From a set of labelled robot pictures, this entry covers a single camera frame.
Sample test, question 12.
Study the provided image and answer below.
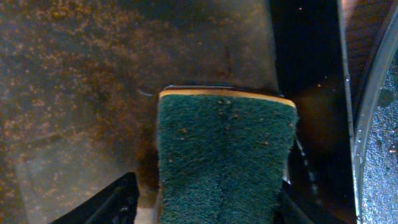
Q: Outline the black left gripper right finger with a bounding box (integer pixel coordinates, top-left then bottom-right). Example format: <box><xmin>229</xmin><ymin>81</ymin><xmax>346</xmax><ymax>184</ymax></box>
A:
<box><xmin>273</xmin><ymin>180</ymin><xmax>314</xmax><ymax>224</ymax></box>

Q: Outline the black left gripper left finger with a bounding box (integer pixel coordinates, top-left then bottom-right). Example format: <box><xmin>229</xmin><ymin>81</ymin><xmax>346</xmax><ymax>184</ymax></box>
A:
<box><xmin>51</xmin><ymin>172</ymin><xmax>139</xmax><ymax>224</ymax></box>

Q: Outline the orange green scrubbing sponge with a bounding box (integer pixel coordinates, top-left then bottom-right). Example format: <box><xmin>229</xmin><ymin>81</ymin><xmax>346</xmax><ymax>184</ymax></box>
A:
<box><xmin>157</xmin><ymin>89</ymin><xmax>298</xmax><ymax>224</ymax></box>

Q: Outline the black round tray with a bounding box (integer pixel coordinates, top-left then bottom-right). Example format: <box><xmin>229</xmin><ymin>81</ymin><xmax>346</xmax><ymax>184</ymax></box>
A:
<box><xmin>353</xmin><ymin>2</ymin><xmax>397</xmax><ymax>223</ymax></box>

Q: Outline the black rectangular tray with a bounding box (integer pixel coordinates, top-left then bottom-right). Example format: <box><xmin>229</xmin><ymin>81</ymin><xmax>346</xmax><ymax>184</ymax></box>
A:
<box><xmin>0</xmin><ymin>0</ymin><xmax>358</xmax><ymax>224</ymax></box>

